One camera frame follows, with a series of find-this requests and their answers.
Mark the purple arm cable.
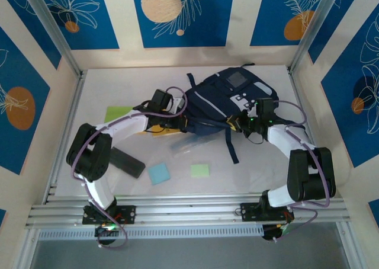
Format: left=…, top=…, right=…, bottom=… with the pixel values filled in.
left=70, top=86, right=189, bottom=251
left=274, top=100, right=331, bottom=243

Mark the clear plastic pen bag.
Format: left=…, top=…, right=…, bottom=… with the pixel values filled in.
left=168, top=132, right=214, bottom=160

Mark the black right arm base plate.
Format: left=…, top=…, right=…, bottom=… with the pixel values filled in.
left=241, top=202, right=294, bottom=222

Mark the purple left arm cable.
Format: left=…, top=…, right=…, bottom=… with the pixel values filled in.
left=70, top=86, right=189, bottom=251

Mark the aluminium frame leg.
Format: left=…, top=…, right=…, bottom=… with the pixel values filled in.
left=17, top=227, right=41, bottom=269
left=336, top=221, right=364, bottom=269

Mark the navy blue backpack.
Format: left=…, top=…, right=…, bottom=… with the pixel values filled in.
left=185, top=63, right=281, bottom=165

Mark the light green sticky note pad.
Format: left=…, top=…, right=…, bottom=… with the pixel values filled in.
left=190, top=164, right=211, bottom=180

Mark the grey slotted cable duct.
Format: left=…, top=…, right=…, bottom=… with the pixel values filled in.
left=38, top=225, right=264, bottom=241

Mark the black pencil case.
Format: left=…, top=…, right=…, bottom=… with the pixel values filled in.
left=110, top=146, right=146, bottom=180

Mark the aluminium side rail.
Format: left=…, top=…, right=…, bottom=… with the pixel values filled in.
left=286, top=67, right=335, bottom=200
left=43, top=70, right=88, bottom=204

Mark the blue sticky note pad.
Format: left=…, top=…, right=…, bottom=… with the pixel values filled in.
left=147, top=161, right=172, bottom=187

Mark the aluminium frame post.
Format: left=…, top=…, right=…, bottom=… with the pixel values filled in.
left=287, top=0, right=364, bottom=74
left=20, top=0, right=85, bottom=79

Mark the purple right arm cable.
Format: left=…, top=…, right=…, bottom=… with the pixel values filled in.
left=274, top=100, right=331, bottom=243

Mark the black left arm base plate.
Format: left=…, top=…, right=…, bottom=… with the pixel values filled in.
left=82, top=205, right=136, bottom=225

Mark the aluminium frame cross rail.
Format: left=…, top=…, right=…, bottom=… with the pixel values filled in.
left=25, top=193, right=352, bottom=230

